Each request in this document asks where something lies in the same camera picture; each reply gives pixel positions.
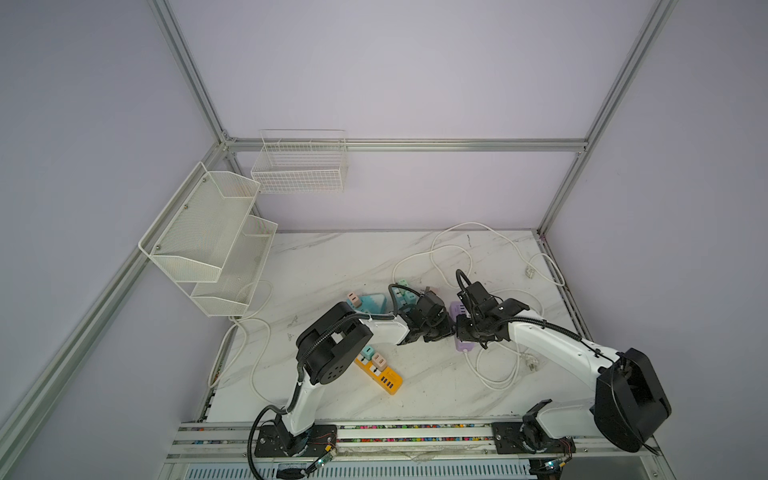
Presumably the purple power strip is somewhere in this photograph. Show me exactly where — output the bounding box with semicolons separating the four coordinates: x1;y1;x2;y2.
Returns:
449;301;475;353

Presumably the blue rectangular power strip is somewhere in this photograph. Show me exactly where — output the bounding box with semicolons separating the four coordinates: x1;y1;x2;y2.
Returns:
391;280;421;311

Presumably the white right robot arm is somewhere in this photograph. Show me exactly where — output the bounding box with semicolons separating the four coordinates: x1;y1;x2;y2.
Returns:
457;271;672;453

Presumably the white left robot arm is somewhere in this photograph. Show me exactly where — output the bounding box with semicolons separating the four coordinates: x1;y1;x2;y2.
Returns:
278;292;455;437

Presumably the pink plug on orange strip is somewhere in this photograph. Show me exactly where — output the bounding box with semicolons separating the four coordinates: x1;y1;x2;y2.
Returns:
371;353;387;370

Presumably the green plug on orange strip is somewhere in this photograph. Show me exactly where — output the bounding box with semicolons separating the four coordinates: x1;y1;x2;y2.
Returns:
360;345;375;361

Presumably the teal triangular power strip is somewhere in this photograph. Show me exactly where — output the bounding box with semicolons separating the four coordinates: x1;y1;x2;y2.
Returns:
346;293;391;316

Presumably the orange power strip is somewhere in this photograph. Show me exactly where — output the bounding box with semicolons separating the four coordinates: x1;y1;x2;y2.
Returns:
355;354;403;395

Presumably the small white mesh shelf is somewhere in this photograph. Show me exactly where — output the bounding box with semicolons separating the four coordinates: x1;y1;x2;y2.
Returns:
191;215;278;317

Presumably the large white mesh shelf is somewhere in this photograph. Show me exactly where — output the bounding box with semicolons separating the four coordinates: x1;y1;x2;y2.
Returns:
138;163;260;283

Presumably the white cable of purple strip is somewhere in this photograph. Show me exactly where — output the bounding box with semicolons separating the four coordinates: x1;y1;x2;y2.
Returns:
464;287;544;391

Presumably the black corrugated cable hose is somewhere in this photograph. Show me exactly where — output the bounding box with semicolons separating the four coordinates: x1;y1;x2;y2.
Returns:
247;281;424;480

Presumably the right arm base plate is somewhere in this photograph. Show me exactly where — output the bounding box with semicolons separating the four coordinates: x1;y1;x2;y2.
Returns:
491;421;576;455

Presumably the aluminium front rail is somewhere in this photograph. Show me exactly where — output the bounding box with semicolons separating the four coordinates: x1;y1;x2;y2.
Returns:
164;417;628;463

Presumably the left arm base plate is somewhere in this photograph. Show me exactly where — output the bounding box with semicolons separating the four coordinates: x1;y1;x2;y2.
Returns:
252;423;338;458

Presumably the white wire basket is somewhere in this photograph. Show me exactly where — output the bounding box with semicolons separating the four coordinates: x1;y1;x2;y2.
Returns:
251;129;348;194

